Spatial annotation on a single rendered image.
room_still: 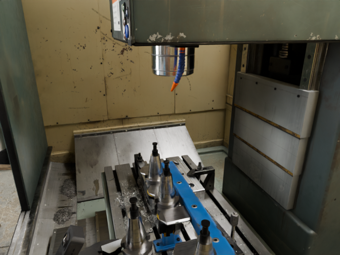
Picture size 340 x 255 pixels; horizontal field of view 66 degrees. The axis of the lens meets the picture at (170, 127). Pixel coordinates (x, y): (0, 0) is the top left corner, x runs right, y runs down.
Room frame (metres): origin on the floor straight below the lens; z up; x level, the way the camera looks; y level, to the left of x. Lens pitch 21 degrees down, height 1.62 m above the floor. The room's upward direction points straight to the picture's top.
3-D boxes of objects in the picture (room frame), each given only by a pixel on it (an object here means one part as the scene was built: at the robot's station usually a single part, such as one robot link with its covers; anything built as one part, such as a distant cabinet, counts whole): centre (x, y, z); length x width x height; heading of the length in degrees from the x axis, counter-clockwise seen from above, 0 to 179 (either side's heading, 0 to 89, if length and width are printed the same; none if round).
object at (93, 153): (1.63, 0.19, 0.75); 0.89 x 0.67 x 0.26; 108
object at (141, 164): (1.17, 0.15, 0.97); 0.13 x 0.03 x 0.15; 18
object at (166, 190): (0.55, 0.01, 1.26); 0.04 x 0.04 x 0.07
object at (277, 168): (1.13, -0.44, 1.16); 0.48 x 0.05 x 0.51; 18
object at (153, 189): (0.61, 0.03, 1.21); 0.07 x 0.05 x 0.01; 108
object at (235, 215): (0.74, -0.23, 0.96); 0.03 x 0.03 x 0.13
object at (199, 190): (1.04, 0.01, 0.97); 0.29 x 0.23 x 0.05; 18
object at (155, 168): (0.66, 0.04, 1.26); 0.04 x 0.04 x 0.07
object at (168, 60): (1.00, -0.01, 1.52); 0.16 x 0.16 x 0.12
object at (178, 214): (0.50, -0.01, 1.21); 0.07 x 0.05 x 0.01; 108
